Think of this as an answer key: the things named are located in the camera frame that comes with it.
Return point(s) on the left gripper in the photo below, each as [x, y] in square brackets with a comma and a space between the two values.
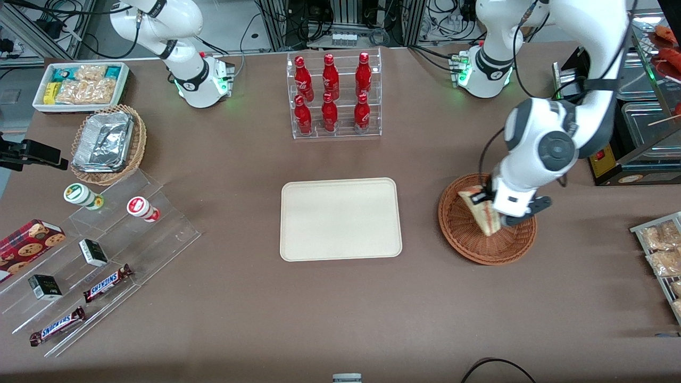
[485, 194]

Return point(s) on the triangle sandwich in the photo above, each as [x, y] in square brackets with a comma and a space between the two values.
[487, 221]

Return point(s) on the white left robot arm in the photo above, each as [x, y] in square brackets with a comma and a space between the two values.
[532, 133]

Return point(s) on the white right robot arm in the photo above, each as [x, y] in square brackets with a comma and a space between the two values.
[186, 80]

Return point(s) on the brown wicker basket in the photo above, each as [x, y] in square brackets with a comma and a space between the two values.
[463, 239]

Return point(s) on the light wicker basket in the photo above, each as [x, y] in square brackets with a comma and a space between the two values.
[139, 143]

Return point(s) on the beige plastic tray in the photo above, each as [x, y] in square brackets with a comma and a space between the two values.
[340, 219]

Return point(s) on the white rectangular snack box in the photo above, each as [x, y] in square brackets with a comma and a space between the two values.
[41, 106]

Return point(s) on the green lid yogurt cup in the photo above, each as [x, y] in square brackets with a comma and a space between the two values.
[80, 194]

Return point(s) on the yellow snack packet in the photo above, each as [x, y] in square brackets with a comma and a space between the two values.
[50, 93]

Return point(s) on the stacked aluminium foil trays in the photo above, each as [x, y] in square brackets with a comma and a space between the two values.
[104, 141]

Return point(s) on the clear cracker snack bag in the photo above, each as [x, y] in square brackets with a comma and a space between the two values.
[90, 72]
[101, 91]
[665, 263]
[659, 236]
[69, 92]
[678, 308]
[677, 288]

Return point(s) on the teal snack packet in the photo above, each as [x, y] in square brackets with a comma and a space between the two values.
[114, 72]
[62, 73]

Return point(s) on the red tartan cookie box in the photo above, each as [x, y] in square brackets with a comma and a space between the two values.
[26, 247]

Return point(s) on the red lid yogurt cup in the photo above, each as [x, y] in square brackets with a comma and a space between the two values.
[139, 206]

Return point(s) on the small black carton box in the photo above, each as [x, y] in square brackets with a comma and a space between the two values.
[45, 287]
[93, 252]

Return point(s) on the black food warmer machine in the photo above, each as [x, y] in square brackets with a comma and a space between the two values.
[638, 173]

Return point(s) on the Snickers chocolate bar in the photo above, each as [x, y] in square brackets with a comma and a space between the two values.
[106, 283]
[56, 326]

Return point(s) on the clear acrylic stair display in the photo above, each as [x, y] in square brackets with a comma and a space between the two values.
[159, 239]

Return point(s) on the red cola bottle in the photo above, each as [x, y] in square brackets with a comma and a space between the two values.
[303, 118]
[363, 75]
[362, 115]
[329, 115]
[302, 80]
[330, 78]

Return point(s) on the clear acrylic bottle rack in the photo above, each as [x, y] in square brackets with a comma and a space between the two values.
[346, 133]

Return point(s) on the steel food pan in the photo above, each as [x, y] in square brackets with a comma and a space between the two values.
[652, 127]
[641, 74]

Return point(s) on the red sausage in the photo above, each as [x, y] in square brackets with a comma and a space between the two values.
[669, 56]
[667, 33]

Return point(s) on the white power strip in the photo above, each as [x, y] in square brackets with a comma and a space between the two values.
[343, 39]

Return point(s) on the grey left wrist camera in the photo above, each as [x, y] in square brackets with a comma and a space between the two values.
[538, 204]

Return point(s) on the aluminium frame rack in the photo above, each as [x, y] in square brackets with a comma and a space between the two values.
[340, 13]

